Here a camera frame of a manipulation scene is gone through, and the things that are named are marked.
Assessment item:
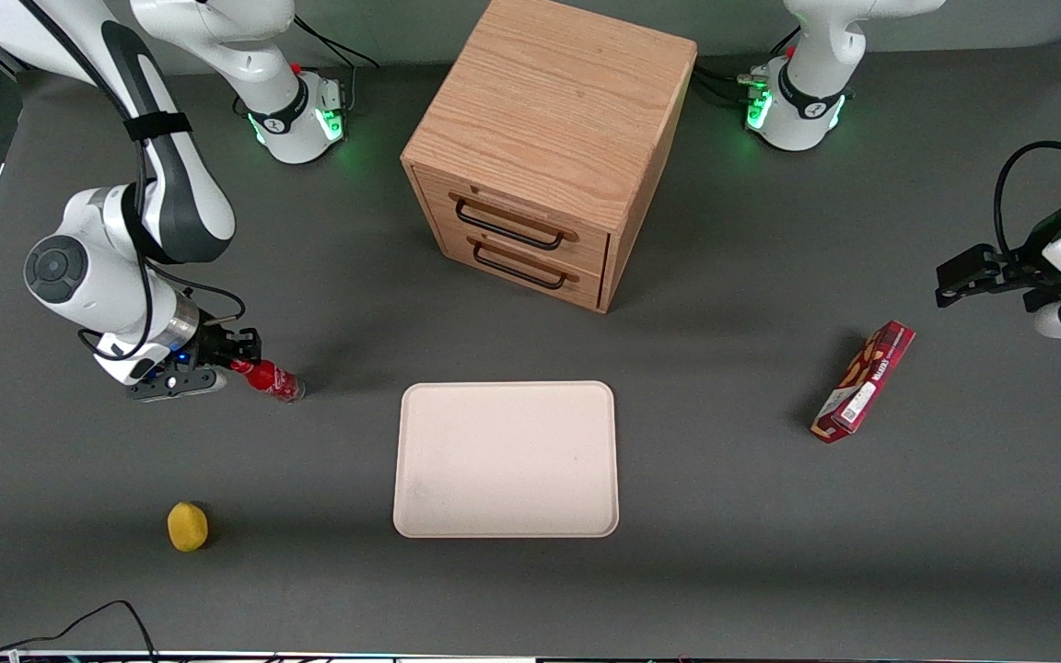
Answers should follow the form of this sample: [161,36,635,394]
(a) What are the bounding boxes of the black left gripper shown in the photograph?
[935,241,1061,312]

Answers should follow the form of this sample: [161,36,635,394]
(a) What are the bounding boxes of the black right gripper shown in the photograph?
[188,324,262,371]

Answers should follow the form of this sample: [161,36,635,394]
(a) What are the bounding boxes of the red coke bottle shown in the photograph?
[229,357,308,405]

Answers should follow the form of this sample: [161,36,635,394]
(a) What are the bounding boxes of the beige plastic tray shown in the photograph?
[392,380,621,540]

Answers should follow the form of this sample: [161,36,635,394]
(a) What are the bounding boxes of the red snack box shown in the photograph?
[810,320,917,445]

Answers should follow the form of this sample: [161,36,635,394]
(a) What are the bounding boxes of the yellow lemon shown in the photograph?
[167,501,210,553]

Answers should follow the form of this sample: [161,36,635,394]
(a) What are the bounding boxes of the wooden two-drawer cabinet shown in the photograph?
[400,0,699,316]

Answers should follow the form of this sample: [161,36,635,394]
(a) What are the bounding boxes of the black right camera mount plate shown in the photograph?
[128,366,228,403]

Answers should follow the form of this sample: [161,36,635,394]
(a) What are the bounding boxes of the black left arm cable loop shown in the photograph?
[993,140,1061,268]

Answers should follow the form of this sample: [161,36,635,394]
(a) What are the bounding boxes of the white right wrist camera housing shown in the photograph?
[93,330,177,386]

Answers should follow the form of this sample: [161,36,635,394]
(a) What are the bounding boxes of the black velcro cable strap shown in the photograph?
[123,111,193,143]

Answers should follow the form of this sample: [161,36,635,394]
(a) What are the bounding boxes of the short black drawer handle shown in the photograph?
[472,238,570,292]

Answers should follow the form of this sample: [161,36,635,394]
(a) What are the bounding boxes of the long black drawer handle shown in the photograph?
[454,197,566,252]

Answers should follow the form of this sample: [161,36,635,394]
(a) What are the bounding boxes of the black cable at table edge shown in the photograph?
[0,599,159,663]

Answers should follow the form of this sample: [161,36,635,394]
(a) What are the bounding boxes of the black left base cables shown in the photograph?
[692,28,803,107]

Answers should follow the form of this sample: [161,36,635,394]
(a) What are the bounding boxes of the black base cables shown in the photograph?
[291,14,380,111]
[692,28,803,107]

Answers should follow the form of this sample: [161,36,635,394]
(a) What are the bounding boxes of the black right base cables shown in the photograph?
[291,14,380,111]

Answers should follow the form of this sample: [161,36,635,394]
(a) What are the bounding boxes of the wooden drawer with long handle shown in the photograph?
[414,169,612,275]

